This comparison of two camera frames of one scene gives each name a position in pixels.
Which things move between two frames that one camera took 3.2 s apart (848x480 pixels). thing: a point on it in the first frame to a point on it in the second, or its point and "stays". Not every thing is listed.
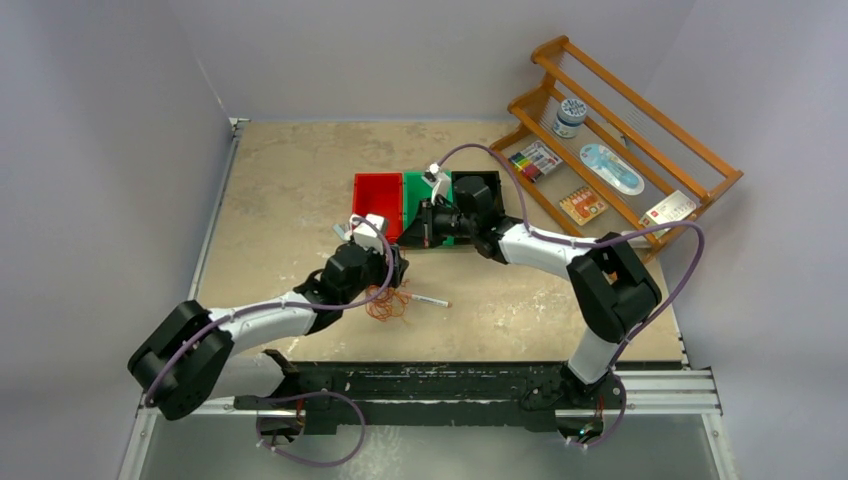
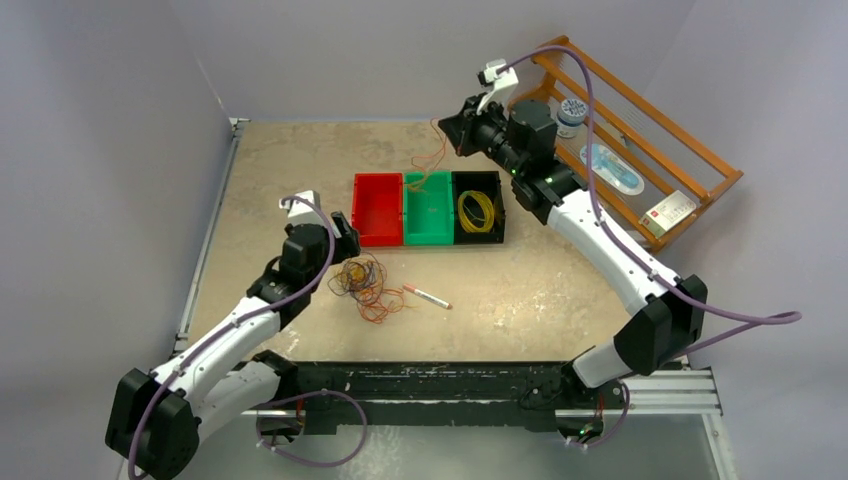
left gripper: [384, 269] to [345, 246]
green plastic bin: [417, 189] stays
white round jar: [571, 114] stays
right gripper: [417, 236] to [462, 130]
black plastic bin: [479, 194] stays
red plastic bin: [380, 195] stays
